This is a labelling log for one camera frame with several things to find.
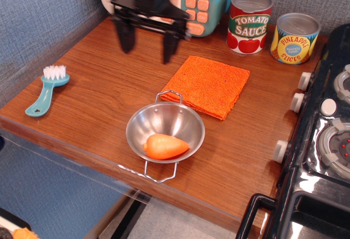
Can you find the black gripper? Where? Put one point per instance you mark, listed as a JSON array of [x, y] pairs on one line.
[[159, 15]]

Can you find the blue dish brush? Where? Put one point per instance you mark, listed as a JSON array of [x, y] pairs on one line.
[[53, 76]]

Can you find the orange folded towel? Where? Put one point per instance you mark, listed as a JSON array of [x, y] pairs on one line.
[[207, 86]]

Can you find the tomato sauce can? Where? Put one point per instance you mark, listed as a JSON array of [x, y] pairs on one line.
[[248, 23]]

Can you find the orange plastic carrot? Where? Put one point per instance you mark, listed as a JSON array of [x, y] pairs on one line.
[[162, 147]]

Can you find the pineapple slices can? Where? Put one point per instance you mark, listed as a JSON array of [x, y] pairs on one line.
[[294, 38]]

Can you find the black toy stove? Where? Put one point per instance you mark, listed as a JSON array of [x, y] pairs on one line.
[[312, 198]]

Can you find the orange plush object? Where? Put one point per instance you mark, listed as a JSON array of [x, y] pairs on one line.
[[22, 233]]

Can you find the steel bowl with handles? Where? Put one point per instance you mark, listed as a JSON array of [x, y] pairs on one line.
[[170, 117]]

